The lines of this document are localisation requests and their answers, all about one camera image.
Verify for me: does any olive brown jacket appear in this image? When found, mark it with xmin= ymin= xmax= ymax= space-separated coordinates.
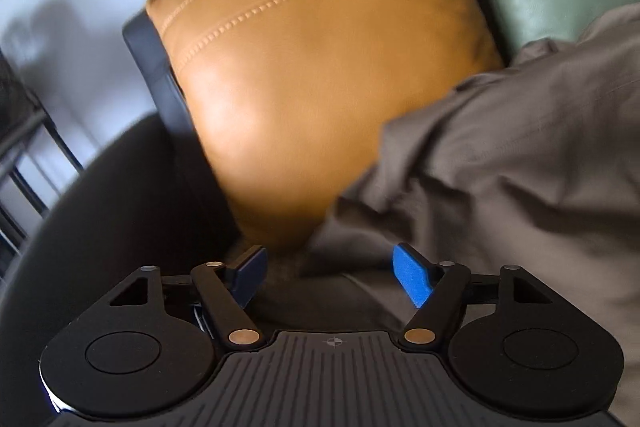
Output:
xmin=307 ymin=4 xmax=639 ymax=426

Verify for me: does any dark leather sofa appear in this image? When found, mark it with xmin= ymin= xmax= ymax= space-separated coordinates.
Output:
xmin=0 ymin=8 xmax=402 ymax=348

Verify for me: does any black metal shelf rack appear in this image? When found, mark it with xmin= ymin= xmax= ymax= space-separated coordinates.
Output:
xmin=0 ymin=51 xmax=87 ymax=278

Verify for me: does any orange leather cushion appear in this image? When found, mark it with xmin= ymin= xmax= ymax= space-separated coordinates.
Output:
xmin=145 ymin=0 xmax=501 ymax=251

